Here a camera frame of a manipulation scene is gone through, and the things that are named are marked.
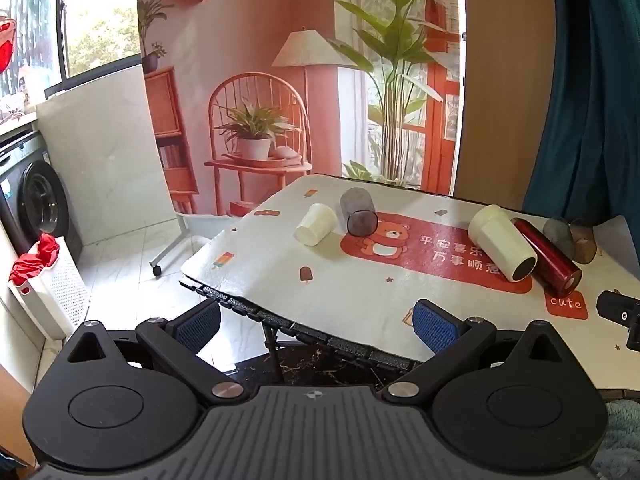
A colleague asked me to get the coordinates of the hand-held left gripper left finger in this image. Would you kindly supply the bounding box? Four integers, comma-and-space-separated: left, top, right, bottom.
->
65, 300, 250, 406

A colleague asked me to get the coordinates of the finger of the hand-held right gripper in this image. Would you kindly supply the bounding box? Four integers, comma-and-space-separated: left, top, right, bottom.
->
596, 289, 640, 352

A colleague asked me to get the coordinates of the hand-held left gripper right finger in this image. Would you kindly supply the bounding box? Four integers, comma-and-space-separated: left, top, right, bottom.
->
384, 299, 569, 406

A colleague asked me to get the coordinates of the brown transparent cup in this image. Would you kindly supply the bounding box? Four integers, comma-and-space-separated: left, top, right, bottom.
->
569, 218, 598, 265

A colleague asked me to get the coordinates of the red metallic cup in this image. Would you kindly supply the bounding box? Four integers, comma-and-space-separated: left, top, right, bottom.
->
511, 217, 584, 299

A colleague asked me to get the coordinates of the dark smoky transparent cup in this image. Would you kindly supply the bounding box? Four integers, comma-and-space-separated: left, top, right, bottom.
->
542, 216, 577, 261

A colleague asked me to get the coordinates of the large white paper cup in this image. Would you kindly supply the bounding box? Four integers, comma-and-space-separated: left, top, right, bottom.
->
468, 204, 538, 283

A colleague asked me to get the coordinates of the grey transparent plastic cup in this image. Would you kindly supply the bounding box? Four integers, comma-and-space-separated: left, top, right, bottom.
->
339, 187, 379, 237

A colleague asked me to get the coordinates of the small white paper cup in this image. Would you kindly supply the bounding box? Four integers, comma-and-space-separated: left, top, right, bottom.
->
294, 202, 339, 247

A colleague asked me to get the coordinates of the white wheeled stand leg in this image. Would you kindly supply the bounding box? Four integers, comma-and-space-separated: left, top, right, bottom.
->
149, 211, 236, 277

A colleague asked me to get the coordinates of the bear printed table mat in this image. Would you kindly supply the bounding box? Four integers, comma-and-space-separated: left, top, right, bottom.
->
181, 174, 640, 391

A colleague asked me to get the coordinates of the white perforated laundry basket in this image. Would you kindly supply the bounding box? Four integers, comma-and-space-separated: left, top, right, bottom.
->
7, 235, 92, 342

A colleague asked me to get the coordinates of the red cloth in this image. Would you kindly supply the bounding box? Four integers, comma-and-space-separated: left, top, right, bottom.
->
10, 233, 61, 285

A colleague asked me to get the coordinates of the white marble board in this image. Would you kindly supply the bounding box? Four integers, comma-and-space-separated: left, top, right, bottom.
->
36, 62, 182, 247

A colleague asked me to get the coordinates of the dark grey washing machine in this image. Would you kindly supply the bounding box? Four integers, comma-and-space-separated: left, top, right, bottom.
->
0, 130, 83, 263

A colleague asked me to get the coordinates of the teal curtain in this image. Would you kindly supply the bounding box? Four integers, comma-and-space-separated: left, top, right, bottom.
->
522, 0, 640, 228

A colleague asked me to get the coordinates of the red window decoration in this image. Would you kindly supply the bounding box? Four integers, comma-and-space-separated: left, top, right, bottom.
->
0, 9, 18, 73

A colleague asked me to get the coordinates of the room scene wall poster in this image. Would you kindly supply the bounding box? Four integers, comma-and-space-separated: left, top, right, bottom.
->
136, 0, 467, 217

